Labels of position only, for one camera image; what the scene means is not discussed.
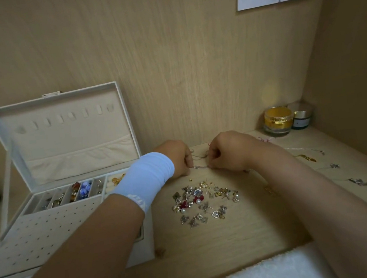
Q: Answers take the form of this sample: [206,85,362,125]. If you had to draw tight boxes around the person's right hand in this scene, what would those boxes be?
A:
[204,125,281,176]

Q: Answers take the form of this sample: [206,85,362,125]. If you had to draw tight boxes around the person's left hand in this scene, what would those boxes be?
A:
[153,138,196,181]

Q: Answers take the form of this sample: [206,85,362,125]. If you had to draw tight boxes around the thin silver chain necklace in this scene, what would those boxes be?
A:
[189,143,214,171]

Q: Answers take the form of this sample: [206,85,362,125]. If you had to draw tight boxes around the person's left forearm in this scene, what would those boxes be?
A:
[0,191,154,278]

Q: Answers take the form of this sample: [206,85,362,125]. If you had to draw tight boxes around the person's right forearm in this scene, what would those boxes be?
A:
[247,138,367,278]

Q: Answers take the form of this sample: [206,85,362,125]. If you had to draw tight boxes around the pile of assorted earrings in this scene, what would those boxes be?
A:
[169,175,243,231]

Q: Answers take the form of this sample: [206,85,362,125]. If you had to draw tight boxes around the light blue wristband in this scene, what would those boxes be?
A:
[106,150,180,218]

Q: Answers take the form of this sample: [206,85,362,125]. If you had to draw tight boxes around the gold cosmetic jar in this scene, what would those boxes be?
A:
[261,105,296,138]

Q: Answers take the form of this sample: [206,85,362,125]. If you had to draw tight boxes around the silver lid cream jar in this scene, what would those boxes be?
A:
[287,100,317,131]

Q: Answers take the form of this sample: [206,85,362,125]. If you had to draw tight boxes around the blue white bead earrings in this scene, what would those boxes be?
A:
[78,180,93,198]

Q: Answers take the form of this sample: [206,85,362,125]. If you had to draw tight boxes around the white towel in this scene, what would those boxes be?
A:
[175,240,332,278]

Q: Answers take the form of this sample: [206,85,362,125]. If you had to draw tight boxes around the white jewelry box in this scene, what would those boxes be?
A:
[0,79,160,278]

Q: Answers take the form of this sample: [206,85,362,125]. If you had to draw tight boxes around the silver butterfly pendant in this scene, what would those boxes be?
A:
[348,176,367,189]

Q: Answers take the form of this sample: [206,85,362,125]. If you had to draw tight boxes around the gold leaf pendant necklace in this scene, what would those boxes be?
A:
[285,143,326,166]

